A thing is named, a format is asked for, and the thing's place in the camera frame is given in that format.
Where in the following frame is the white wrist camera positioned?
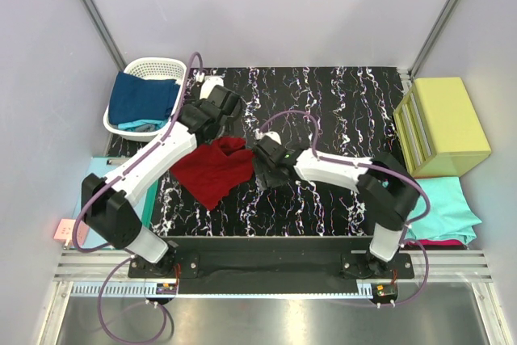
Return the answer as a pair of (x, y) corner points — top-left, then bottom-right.
(255, 129), (282, 144)
(195, 73), (224, 99)

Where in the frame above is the navy blue t-shirt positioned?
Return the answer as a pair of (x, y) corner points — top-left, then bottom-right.
(108, 72), (180, 125)

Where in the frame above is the white plastic laundry basket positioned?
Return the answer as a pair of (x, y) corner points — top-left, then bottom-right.
(103, 57), (187, 142)

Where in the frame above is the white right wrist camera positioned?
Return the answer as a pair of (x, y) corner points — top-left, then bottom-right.
(255, 129), (282, 144)

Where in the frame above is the light blue t-shirt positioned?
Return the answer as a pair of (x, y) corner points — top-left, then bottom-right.
(116, 120), (168, 133)

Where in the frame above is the folded magenta t-shirt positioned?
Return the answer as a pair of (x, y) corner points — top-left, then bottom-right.
(418, 239), (464, 247)

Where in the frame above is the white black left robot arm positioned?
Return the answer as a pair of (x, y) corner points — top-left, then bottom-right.
(76, 82), (243, 277)

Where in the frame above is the red t-shirt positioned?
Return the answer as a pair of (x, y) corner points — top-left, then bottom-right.
(170, 137), (254, 211)

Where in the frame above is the pink sponge block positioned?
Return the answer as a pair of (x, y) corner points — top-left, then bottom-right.
(53, 218), (89, 246)

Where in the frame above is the yellow drawer box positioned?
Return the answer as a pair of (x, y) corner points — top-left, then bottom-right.
(393, 77), (491, 179)

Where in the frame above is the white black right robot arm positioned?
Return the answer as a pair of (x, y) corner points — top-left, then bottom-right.
(252, 133), (420, 278)

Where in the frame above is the folded turquoise t-shirt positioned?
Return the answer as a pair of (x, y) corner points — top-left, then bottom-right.
(406, 177), (481, 245)

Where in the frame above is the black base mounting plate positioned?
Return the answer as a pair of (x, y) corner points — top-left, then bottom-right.
(128, 237), (415, 297)

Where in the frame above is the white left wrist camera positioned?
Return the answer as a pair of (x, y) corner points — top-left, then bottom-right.
(195, 73), (224, 99)

